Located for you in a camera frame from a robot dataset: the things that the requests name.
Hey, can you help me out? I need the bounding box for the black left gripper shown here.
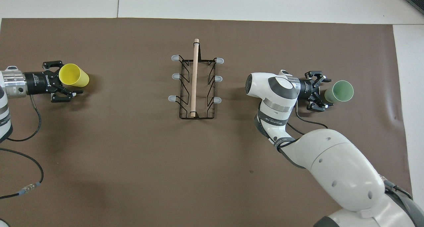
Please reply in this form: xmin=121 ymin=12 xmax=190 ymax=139
xmin=25 ymin=60 xmax=83 ymax=103

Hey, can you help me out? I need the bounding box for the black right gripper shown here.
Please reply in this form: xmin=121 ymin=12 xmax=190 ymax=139
xmin=300 ymin=71 xmax=333 ymax=113

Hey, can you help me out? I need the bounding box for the yellow plastic cup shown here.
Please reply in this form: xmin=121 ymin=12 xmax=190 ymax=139
xmin=59 ymin=64 xmax=90 ymax=87

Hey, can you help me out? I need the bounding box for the light green plastic cup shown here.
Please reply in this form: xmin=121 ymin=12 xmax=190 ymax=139
xmin=324 ymin=80 xmax=354 ymax=104

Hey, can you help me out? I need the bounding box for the brown table mat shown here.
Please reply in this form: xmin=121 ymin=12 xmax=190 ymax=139
xmin=0 ymin=18 xmax=417 ymax=227

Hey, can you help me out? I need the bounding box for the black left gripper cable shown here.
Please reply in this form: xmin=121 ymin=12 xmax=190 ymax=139
xmin=6 ymin=95 xmax=42 ymax=142

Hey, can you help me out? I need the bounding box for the black cable with silver connector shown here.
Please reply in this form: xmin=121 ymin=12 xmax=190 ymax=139
xmin=0 ymin=148 xmax=44 ymax=200

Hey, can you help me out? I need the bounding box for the black wire cup rack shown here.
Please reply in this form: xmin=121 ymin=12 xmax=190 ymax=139
xmin=168 ymin=38 xmax=225 ymax=120

